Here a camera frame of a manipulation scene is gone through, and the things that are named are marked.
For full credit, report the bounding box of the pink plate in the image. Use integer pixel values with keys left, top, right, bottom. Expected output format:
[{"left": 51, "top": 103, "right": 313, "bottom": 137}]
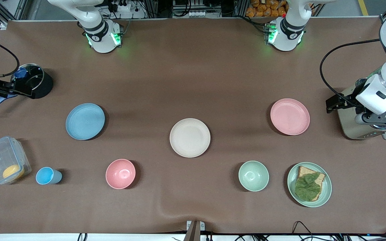
[{"left": 270, "top": 98, "right": 311, "bottom": 136}]

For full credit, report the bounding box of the blue plate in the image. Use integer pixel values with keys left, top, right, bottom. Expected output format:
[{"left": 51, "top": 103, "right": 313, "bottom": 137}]
[{"left": 65, "top": 103, "right": 106, "bottom": 141}]

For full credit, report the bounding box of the glass lid with blue knob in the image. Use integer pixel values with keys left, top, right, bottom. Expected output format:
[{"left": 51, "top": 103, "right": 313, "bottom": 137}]
[{"left": 11, "top": 64, "right": 45, "bottom": 93}]

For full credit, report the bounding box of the silver toaster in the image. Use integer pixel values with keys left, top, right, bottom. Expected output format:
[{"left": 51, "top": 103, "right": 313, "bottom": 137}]
[{"left": 336, "top": 78, "right": 386, "bottom": 140}]

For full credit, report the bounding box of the clear plastic container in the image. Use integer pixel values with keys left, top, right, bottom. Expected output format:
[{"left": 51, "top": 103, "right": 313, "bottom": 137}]
[{"left": 0, "top": 136, "right": 32, "bottom": 185}]

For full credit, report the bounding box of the toast with lettuce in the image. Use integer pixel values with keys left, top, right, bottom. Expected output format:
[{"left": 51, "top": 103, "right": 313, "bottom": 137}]
[{"left": 296, "top": 166, "right": 326, "bottom": 202}]

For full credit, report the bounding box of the yellow round food piece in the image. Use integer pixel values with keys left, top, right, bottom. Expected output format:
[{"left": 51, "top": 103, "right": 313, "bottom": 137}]
[{"left": 2, "top": 164, "right": 25, "bottom": 180}]

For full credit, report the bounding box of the green plate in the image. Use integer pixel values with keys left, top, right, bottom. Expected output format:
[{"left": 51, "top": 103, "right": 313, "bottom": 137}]
[{"left": 287, "top": 162, "right": 332, "bottom": 208}]

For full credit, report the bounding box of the green lettuce leaf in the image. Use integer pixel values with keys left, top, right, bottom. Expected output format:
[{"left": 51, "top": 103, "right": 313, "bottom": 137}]
[{"left": 295, "top": 172, "right": 322, "bottom": 202}]

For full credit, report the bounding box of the blue cup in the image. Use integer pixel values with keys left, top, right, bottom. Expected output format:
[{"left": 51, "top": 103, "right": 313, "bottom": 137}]
[{"left": 35, "top": 167, "right": 63, "bottom": 185}]

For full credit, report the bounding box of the green bowl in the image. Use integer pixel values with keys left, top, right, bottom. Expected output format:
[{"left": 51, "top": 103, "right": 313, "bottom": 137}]
[{"left": 238, "top": 161, "right": 270, "bottom": 192}]

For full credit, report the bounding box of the bag of orange snacks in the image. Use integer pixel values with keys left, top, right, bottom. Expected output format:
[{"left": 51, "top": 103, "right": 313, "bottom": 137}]
[{"left": 245, "top": 0, "right": 288, "bottom": 18}]

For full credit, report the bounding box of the white power strip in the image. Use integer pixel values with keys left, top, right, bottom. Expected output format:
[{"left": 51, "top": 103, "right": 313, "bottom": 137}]
[{"left": 108, "top": 0, "right": 147, "bottom": 19}]

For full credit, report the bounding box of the pink bowl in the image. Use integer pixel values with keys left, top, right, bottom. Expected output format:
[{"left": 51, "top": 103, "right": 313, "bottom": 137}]
[{"left": 105, "top": 159, "right": 136, "bottom": 190}]

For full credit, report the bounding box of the beige plate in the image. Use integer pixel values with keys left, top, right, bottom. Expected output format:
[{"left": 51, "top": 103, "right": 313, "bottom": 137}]
[{"left": 169, "top": 118, "right": 211, "bottom": 158}]

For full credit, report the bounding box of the black pot with blue handle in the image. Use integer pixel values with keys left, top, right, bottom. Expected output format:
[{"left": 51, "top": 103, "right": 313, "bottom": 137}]
[{"left": 0, "top": 63, "right": 54, "bottom": 108}]

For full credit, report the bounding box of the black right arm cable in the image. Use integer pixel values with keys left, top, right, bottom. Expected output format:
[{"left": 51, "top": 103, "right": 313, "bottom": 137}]
[{"left": 0, "top": 37, "right": 20, "bottom": 79}]

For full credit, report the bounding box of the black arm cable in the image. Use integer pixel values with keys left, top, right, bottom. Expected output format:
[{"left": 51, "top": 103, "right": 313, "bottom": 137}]
[
  {"left": 0, "top": 37, "right": 20, "bottom": 79},
  {"left": 319, "top": 39, "right": 381, "bottom": 108}
]

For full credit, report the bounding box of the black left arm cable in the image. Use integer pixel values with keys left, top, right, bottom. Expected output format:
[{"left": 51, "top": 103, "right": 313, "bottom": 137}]
[{"left": 319, "top": 39, "right": 381, "bottom": 108}]

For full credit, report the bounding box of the looped black floor cable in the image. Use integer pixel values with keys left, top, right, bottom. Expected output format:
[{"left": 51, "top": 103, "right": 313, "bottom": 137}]
[{"left": 292, "top": 221, "right": 315, "bottom": 241}]

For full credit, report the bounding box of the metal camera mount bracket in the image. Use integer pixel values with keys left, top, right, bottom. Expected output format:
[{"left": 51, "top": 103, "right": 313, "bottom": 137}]
[{"left": 183, "top": 220, "right": 206, "bottom": 241}]

